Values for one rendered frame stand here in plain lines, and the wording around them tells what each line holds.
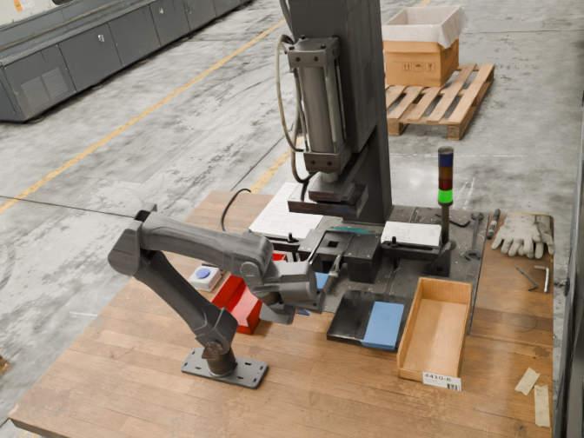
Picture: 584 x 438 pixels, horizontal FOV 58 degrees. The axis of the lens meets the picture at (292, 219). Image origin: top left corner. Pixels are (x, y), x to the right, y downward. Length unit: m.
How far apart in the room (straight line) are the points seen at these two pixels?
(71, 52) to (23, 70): 0.66
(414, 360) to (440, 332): 0.10
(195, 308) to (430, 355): 0.52
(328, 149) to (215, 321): 0.46
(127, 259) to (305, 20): 0.62
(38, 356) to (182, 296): 1.97
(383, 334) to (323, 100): 0.54
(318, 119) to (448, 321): 0.55
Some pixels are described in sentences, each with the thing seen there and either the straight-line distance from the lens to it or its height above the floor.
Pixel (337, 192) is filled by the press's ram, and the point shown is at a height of 1.18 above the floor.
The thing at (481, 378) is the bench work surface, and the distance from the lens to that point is 1.20.
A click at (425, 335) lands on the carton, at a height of 0.90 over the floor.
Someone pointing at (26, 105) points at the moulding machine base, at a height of 0.22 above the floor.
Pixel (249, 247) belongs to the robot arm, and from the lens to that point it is 0.98.
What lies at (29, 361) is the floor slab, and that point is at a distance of 3.02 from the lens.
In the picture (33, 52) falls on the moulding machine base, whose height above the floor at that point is 0.66.
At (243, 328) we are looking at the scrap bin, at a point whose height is 0.92.
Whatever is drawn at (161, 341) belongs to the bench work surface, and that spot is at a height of 0.90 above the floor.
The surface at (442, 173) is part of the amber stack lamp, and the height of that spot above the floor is 1.14.
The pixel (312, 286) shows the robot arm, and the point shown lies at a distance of 1.01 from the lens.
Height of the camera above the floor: 1.83
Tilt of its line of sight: 33 degrees down
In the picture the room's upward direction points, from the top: 11 degrees counter-clockwise
